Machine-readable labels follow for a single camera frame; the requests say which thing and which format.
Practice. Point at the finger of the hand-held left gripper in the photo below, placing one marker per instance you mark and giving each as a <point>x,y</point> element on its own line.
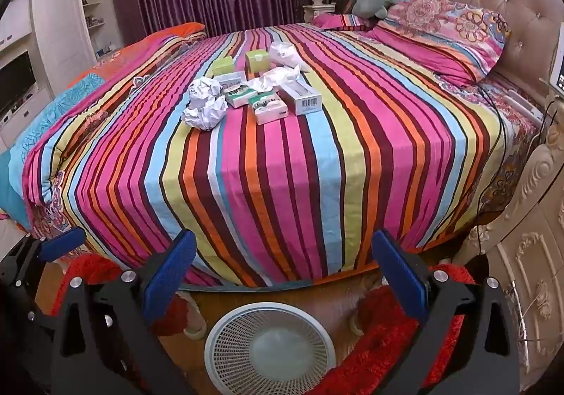
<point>61,241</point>

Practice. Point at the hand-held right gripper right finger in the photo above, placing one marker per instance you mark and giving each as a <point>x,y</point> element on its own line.
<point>398,271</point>

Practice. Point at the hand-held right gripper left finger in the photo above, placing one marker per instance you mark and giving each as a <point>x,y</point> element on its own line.
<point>169,276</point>

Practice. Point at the white slotted waste bin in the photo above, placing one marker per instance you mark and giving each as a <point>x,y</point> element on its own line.
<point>269,348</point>

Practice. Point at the white paper ball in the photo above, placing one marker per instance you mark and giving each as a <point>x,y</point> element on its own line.
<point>205,90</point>
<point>203,115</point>

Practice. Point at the false eyelash box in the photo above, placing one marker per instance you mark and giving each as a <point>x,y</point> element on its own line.
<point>240,96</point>
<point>266,109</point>

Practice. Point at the white barcode box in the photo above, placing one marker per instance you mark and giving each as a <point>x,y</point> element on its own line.
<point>301,97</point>

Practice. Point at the white printed carton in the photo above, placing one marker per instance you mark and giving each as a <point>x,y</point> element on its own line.
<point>231,80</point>

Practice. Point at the green cardboard box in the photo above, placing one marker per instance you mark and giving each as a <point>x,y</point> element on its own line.
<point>222,67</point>
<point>257,61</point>

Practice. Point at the white tissue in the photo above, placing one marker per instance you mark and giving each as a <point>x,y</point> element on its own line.
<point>275,78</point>

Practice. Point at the white plastic bag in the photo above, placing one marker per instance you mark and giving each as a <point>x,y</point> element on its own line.
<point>284,54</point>

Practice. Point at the red shaggy rug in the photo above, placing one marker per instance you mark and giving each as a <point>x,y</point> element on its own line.
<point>387,333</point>

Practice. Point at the carved cream bedside cabinet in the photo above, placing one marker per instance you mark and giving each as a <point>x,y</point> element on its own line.
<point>528,245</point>

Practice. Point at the orange and blue quilt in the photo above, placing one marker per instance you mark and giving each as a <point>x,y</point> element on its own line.
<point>70,95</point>

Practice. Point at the black television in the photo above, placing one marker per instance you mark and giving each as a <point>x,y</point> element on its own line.
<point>15,82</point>

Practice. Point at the white power strip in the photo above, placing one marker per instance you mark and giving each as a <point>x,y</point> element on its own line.
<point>522,104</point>

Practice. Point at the large floral pillow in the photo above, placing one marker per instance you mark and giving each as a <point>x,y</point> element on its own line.
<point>440,38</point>

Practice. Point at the small striped pillow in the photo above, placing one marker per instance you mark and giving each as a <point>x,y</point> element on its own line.
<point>343,20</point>

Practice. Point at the lit screen device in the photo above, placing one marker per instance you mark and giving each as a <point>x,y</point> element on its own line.
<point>557,68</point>

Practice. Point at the small white nightstand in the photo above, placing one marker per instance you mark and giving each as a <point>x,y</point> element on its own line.
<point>319,11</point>

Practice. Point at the white wall cabinet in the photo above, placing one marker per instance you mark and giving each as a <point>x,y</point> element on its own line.
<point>57,24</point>

